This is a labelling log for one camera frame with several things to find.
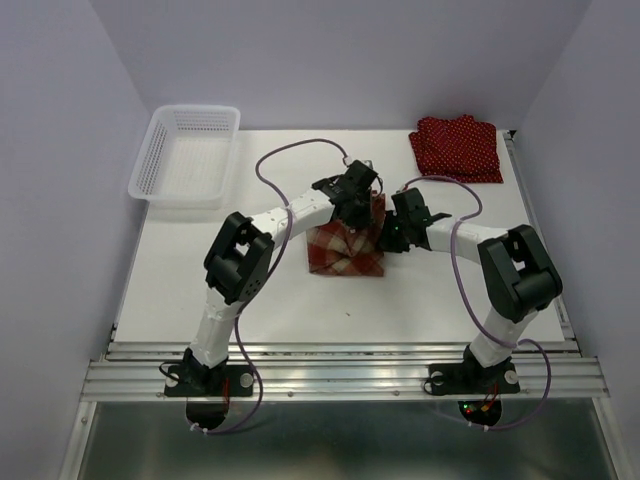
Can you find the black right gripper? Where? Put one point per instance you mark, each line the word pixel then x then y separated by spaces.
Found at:
pixel 387 244

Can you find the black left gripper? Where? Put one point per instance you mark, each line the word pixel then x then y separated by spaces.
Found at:
pixel 365 217

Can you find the red patterned skirt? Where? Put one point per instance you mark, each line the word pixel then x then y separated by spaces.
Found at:
pixel 334 250

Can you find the red polka dot skirt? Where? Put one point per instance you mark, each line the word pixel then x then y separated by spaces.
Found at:
pixel 436 141
pixel 476 167

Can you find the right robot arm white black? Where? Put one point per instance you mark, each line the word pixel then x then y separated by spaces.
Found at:
pixel 520 280

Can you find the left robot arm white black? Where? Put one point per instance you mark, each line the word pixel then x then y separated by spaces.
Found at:
pixel 237 267

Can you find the white plastic basket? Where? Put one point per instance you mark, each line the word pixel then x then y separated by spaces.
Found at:
pixel 186 157

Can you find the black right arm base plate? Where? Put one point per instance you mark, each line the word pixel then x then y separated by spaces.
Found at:
pixel 446 379

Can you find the aluminium rail frame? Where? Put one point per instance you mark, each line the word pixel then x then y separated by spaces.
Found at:
pixel 342 361

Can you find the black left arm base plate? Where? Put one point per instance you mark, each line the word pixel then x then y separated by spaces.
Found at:
pixel 183 381

